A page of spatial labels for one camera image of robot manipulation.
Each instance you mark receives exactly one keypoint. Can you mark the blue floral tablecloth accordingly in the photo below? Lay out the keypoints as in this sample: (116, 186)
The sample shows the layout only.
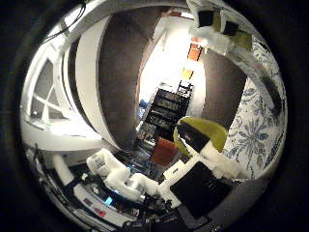
(254, 135)

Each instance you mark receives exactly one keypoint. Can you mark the white framed window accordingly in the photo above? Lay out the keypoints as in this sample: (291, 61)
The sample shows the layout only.
(46, 96)

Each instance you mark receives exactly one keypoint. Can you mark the yellow-green chair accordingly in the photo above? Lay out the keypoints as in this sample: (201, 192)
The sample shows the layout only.
(214, 129)

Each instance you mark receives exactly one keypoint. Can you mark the red square seat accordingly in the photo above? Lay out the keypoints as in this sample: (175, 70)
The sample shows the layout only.
(164, 150)

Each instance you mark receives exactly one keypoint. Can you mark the yellow-orange wall poster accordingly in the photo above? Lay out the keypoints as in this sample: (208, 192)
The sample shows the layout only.
(187, 74)

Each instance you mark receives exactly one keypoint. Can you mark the orange wall poster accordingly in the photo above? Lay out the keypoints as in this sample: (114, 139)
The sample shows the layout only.
(194, 52)

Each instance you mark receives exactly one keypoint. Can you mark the black shelf rack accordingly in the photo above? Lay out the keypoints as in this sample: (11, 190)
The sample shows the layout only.
(164, 112)

